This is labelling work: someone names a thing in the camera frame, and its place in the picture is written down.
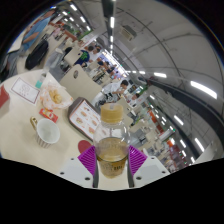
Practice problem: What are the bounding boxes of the red flat box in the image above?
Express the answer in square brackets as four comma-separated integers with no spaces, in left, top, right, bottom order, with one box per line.
[0,84,11,110]

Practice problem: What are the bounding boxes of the small red packet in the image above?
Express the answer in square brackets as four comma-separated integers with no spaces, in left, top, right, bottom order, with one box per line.
[38,107,60,124]

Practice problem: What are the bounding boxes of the flat round red coaster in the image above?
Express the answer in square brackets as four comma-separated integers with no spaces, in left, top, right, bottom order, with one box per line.
[77,139,93,155]

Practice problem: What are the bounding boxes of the clear plastic bag of snacks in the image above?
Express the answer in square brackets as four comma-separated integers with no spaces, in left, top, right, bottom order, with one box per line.
[39,82,75,111]

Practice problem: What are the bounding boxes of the ceiling lights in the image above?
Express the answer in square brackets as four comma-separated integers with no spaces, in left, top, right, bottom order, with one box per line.
[49,2,219,164]

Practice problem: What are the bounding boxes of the ceiling air conditioner unit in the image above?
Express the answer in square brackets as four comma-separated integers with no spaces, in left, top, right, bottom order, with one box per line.
[119,25,138,42]

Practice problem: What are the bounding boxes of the person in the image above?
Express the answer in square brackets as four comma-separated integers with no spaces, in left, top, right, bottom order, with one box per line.
[5,9,57,56]
[73,44,97,68]
[101,79,130,102]

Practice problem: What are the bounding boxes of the brown tray with menu sheet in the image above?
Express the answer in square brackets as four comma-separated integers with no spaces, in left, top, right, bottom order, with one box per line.
[67,96,103,142]

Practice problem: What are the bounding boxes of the beige chair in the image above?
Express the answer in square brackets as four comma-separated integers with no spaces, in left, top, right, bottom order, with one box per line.
[59,64,104,103]

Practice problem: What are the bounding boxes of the clear tea bottle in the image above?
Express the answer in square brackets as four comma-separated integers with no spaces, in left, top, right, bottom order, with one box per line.
[92,102,132,180]

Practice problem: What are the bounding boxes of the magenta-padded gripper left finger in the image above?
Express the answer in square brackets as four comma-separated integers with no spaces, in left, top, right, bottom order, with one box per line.
[58,145,100,189]

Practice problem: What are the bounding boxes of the white cup with gold handle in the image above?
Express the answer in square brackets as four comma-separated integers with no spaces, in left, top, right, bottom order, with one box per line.
[29,116,62,150]

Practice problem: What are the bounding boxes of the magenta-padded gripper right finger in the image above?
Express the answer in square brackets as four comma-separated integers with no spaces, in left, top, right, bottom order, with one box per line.
[127,144,171,189]

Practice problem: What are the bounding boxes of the small teal packet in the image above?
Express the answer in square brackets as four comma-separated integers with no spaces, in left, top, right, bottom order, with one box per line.
[35,73,48,90]

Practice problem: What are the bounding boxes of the black backpack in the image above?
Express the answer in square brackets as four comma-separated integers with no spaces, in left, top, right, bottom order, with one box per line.
[24,39,50,71]

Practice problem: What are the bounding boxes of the white printed paper card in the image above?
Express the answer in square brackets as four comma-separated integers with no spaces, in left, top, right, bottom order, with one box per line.
[9,76,41,107]

